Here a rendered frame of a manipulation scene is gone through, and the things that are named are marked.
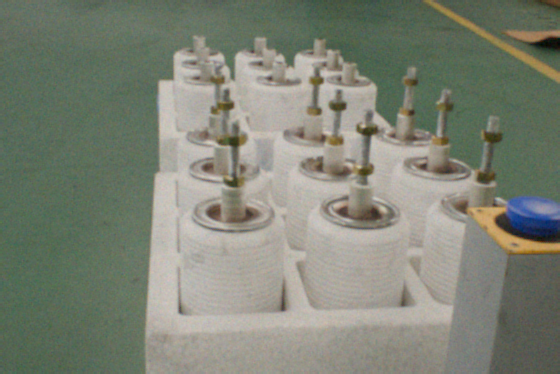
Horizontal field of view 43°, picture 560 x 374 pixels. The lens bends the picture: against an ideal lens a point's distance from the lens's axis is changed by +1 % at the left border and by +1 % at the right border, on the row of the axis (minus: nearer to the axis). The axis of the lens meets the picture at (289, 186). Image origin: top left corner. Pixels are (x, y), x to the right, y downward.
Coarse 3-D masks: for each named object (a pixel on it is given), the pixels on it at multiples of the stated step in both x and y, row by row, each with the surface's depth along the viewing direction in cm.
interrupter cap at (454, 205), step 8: (448, 200) 69; (456, 200) 69; (464, 200) 70; (496, 200) 70; (504, 200) 70; (440, 208) 68; (448, 208) 67; (456, 208) 67; (464, 208) 68; (456, 216) 65; (464, 216) 66
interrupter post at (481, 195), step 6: (474, 180) 67; (474, 186) 66; (480, 186) 66; (486, 186) 66; (492, 186) 66; (474, 192) 66; (480, 192) 66; (486, 192) 66; (492, 192) 66; (474, 198) 67; (480, 198) 66; (486, 198) 66; (492, 198) 67; (468, 204) 68; (474, 204) 67; (480, 204) 66; (486, 204) 66
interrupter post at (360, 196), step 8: (352, 184) 64; (360, 184) 64; (368, 184) 65; (352, 192) 64; (360, 192) 64; (368, 192) 64; (352, 200) 65; (360, 200) 64; (368, 200) 64; (352, 208) 65; (360, 208) 65; (368, 208) 65; (360, 216) 65
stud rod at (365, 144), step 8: (368, 112) 62; (368, 120) 62; (368, 136) 63; (360, 144) 63; (368, 144) 63; (360, 152) 64; (368, 152) 63; (360, 160) 64; (368, 160) 64; (360, 176) 64
